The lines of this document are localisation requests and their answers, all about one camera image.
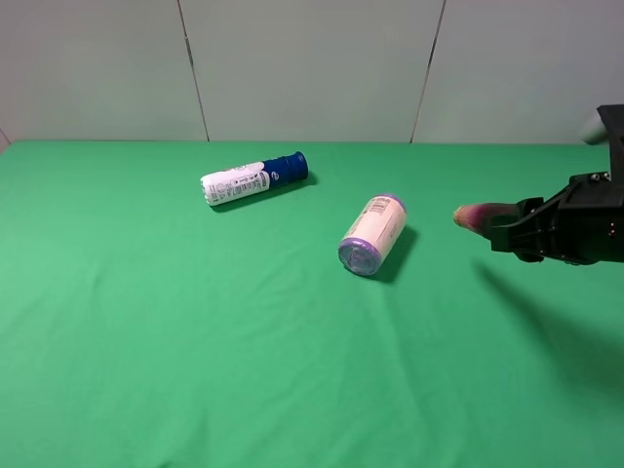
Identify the green tablecloth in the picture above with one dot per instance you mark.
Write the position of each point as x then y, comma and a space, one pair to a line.
142, 328

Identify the white blue-capped bottle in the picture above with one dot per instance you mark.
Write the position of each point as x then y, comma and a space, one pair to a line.
243, 181

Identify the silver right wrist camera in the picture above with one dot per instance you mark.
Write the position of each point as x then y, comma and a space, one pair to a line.
593, 131

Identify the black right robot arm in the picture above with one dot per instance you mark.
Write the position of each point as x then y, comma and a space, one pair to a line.
612, 116

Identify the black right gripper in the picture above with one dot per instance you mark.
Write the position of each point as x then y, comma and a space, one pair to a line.
582, 224

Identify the purple white-labelled roll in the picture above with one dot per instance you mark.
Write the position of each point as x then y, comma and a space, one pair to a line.
373, 234

